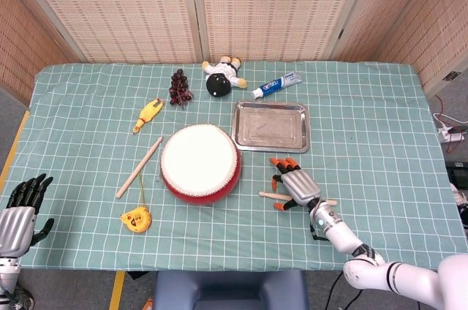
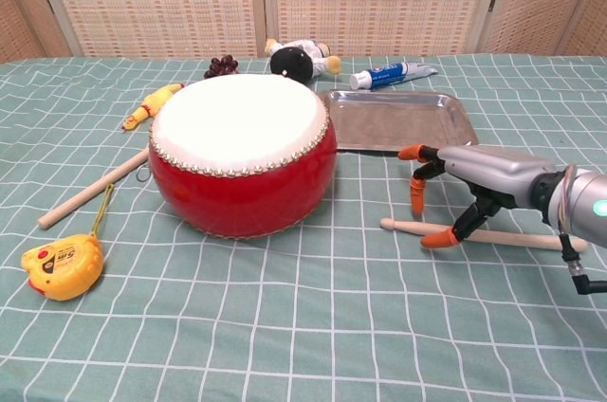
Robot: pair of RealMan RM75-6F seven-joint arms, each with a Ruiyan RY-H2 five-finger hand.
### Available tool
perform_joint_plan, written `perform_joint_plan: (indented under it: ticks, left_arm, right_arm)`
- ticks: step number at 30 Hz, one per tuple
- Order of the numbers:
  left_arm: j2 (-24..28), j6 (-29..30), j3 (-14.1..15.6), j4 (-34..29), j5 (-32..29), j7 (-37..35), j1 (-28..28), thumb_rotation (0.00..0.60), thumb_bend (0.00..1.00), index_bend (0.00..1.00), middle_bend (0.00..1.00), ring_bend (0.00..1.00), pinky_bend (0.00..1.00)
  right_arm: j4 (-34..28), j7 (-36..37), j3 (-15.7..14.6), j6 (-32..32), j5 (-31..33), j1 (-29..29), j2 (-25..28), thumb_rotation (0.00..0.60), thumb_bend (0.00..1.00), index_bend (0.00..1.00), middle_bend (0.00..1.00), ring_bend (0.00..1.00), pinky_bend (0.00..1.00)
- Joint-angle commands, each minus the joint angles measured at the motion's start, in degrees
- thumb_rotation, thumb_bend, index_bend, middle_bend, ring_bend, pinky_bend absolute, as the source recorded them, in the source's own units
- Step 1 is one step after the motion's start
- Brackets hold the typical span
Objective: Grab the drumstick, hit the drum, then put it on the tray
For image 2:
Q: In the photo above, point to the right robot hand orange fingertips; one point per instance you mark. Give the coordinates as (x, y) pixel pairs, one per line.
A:
(493, 169)

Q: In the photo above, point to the wooden drumstick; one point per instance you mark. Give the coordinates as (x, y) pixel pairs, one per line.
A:
(512, 237)
(85, 195)

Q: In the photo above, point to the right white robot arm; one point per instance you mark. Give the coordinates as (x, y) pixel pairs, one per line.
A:
(585, 226)

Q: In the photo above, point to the rectangular metal tray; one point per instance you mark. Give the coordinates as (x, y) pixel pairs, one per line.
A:
(393, 122)

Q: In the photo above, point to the blue white toothpaste tube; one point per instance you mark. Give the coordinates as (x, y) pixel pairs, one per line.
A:
(384, 76)

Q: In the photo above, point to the green checked tablecloth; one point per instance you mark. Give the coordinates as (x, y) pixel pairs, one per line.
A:
(332, 326)

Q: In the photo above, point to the plush doll black hair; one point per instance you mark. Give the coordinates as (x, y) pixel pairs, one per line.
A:
(294, 65)

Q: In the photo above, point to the red drum white head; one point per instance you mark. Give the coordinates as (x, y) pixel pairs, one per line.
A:
(237, 198)

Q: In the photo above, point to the dark red grape bunch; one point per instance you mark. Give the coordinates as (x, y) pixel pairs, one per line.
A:
(220, 65)

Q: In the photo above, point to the yellow rubber chicken toy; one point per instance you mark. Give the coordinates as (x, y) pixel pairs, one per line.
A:
(152, 105)

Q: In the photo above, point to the bamboo folding screen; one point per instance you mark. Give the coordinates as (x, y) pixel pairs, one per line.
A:
(166, 4)

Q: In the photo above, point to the yellow tape measure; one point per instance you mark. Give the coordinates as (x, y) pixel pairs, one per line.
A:
(61, 269)

